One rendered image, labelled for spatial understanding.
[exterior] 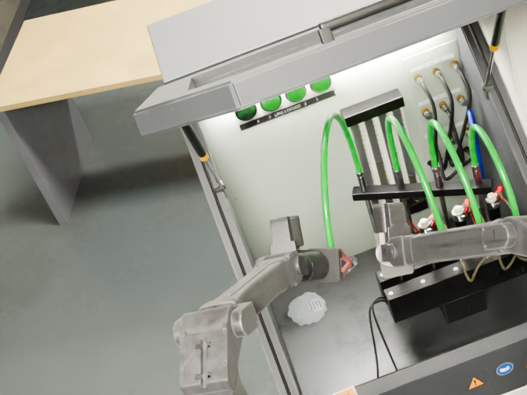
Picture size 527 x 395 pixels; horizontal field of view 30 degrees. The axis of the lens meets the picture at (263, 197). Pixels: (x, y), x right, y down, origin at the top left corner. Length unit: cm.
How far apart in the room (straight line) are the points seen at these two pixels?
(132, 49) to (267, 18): 180
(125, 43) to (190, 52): 185
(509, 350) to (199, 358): 94
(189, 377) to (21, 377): 255
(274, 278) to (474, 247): 34
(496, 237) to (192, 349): 51
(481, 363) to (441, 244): 48
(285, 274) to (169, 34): 84
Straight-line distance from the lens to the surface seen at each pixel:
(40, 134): 439
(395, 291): 227
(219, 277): 389
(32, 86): 411
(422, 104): 237
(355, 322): 244
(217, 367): 140
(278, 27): 225
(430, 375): 215
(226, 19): 235
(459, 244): 173
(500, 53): 218
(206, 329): 143
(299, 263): 179
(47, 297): 418
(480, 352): 217
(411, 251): 185
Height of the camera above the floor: 265
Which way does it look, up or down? 40 degrees down
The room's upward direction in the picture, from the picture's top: 20 degrees counter-clockwise
